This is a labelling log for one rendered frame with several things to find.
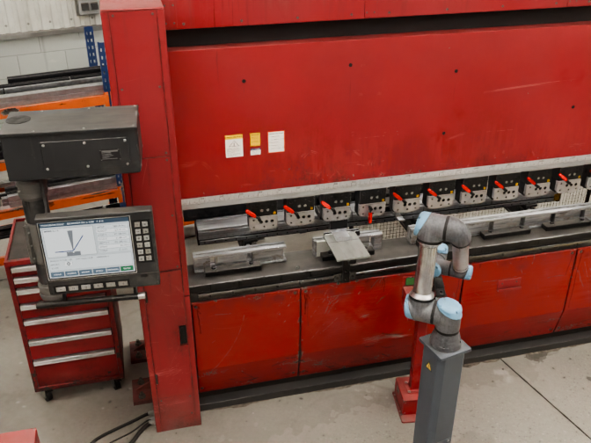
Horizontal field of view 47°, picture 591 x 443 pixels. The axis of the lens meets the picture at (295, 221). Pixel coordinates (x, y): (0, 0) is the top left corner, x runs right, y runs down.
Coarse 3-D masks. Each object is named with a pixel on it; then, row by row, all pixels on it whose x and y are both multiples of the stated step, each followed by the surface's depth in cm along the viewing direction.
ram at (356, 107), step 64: (192, 64) 310; (256, 64) 317; (320, 64) 325; (384, 64) 333; (448, 64) 341; (512, 64) 350; (576, 64) 359; (192, 128) 324; (256, 128) 332; (320, 128) 341; (384, 128) 350; (448, 128) 359; (512, 128) 368; (576, 128) 379; (192, 192) 340; (320, 192) 358
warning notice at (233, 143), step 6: (228, 138) 331; (234, 138) 332; (240, 138) 333; (228, 144) 333; (234, 144) 333; (240, 144) 334; (228, 150) 334; (234, 150) 335; (240, 150) 336; (228, 156) 336; (234, 156) 336
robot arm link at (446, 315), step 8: (440, 304) 317; (448, 304) 317; (456, 304) 318; (432, 312) 318; (440, 312) 316; (448, 312) 314; (456, 312) 314; (432, 320) 319; (440, 320) 317; (448, 320) 315; (456, 320) 316; (440, 328) 320; (448, 328) 317; (456, 328) 318
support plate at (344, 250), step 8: (352, 232) 377; (328, 240) 369; (352, 240) 369; (360, 240) 369; (336, 248) 362; (344, 248) 362; (352, 248) 362; (360, 248) 362; (336, 256) 355; (344, 256) 355; (352, 256) 355; (360, 256) 355; (368, 256) 355
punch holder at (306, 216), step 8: (288, 200) 355; (296, 200) 357; (304, 200) 358; (312, 200) 359; (296, 208) 359; (304, 208) 360; (288, 216) 360; (304, 216) 363; (312, 216) 363; (288, 224) 362; (296, 224) 363
